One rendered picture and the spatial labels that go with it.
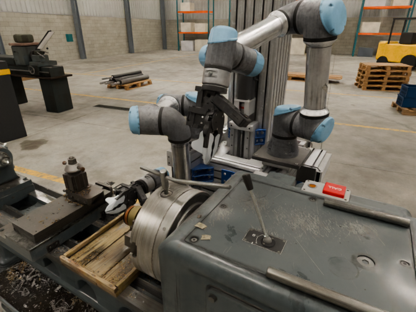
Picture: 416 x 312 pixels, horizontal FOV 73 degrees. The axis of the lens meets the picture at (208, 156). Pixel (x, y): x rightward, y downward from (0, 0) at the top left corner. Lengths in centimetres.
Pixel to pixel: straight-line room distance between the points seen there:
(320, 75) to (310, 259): 71
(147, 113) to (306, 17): 66
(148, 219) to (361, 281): 55
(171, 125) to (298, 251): 66
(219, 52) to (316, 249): 53
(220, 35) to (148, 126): 50
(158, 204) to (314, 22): 79
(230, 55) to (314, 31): 42
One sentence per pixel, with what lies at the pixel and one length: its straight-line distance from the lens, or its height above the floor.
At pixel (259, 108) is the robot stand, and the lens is 152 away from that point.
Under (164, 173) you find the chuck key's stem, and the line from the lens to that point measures 84.
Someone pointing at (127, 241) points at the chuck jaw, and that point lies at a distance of 95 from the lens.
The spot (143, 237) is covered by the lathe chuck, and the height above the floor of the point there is 115.
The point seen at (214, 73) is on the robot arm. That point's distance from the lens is 75.
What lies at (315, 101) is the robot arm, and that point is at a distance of 119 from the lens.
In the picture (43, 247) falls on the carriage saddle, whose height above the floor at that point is 90.
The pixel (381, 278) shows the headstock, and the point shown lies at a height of 126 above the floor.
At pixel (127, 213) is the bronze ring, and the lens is 107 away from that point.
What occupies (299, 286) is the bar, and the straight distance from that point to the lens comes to 60.
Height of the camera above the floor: 171
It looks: 25 degrees down
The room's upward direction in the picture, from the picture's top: straight up
